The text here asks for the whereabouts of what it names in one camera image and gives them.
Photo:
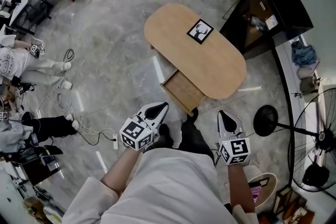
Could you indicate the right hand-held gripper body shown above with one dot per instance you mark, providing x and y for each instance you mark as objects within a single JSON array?
[{"x": 236, "y": 150}]

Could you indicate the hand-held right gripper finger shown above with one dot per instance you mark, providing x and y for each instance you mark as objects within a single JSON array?
[
  {"x": 221, "y": 128},
  {"x": 235, "y": 126}
]

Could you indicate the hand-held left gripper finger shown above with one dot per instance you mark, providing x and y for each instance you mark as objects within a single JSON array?
[
  {"x": 160, "y": 120},
  {"x": 149, "y": 112}
]

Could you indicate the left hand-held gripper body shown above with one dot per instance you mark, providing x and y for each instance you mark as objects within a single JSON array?
[{"x": 132, "y": 131}]

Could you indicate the wooden drawer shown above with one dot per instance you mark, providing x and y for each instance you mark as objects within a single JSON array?
[{"x": 183, "y": 91}]

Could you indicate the person's left forearm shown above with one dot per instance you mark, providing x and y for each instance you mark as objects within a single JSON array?
[{"x": 120, "y": 173}]

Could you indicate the person's right forearm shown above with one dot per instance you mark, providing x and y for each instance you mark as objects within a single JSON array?
[{"x": 239, "y": 186}]

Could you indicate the wooden coffee table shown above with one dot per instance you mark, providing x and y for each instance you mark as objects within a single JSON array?
[{"x": 170, "y": 34}]

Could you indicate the person's left black shoe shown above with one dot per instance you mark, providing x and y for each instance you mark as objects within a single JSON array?
[{"x": 164, "y": 129}]

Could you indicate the person's black shoe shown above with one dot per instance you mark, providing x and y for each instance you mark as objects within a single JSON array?
[
  {"x": 193, "y": 114},
  {"x": 164, "y": 129}
]

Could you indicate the white power strip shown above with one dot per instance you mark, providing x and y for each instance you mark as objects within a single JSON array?
[{"x": 114, "y": 141}]

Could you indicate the person's black trousers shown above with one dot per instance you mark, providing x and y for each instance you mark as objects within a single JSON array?
[{"x": 194, "y": 136}]

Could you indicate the black standing fan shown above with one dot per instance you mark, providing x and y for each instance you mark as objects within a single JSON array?
[{"x": 265, "y": 120}]

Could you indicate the person's right black shoe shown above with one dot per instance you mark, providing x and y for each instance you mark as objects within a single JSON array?
[{"x": 193, "y": 114}]

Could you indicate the pink book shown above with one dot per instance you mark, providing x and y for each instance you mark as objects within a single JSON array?
[{"x": 256, "y": 194}]

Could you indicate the round wooden side table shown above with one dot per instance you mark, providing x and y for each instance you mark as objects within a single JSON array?
[{"x": 270, "y": 191}]

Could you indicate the person's white shirt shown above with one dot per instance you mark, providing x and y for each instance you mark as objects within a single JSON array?
[{"x": 170, "y": 186}]

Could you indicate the black bag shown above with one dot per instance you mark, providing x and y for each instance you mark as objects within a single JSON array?
[{"x": 315, "y": 174}]

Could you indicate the beige bag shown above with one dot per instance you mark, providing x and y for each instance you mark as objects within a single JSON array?
[{"x": 308, "y": 81}]

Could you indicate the orange patterned book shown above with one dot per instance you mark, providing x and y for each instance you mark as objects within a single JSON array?
[{"x": 296, "y": 212}]

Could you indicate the black framed deer picture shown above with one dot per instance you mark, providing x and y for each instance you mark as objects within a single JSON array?
[{"x": 199, "y": 31}]

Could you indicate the blue cloth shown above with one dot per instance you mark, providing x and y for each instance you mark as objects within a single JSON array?
[{"x": 304, "y": 53}]

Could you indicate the black cabinet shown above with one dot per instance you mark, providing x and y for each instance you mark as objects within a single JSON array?
[{"x": 288, "y": 2}]

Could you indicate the white table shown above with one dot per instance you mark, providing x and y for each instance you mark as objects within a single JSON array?
[{"x": 23, "y": 8}]

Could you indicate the wooden frame lantern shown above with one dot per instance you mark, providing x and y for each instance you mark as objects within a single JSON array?
[{"x": 286, "y": 189}]

